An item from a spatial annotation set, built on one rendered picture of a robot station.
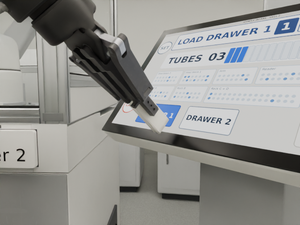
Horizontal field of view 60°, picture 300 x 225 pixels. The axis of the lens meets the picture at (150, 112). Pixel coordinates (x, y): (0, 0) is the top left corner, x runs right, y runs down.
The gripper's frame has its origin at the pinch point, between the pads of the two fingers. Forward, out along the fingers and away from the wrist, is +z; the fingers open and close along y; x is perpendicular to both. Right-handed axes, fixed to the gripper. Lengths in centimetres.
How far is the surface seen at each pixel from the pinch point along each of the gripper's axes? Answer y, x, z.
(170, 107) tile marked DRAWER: 2.8, -5.1, 5.0
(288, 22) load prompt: -11.4, -25.0, 4.8
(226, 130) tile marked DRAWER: -9.6, -2.7, 6.2
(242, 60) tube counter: -6.6, -16.4, 5.0
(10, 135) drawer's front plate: 50, 14, -1
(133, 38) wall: 291, -197, 92
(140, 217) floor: 130, 7, 136
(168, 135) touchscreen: 0.0, 0.2, 5.6
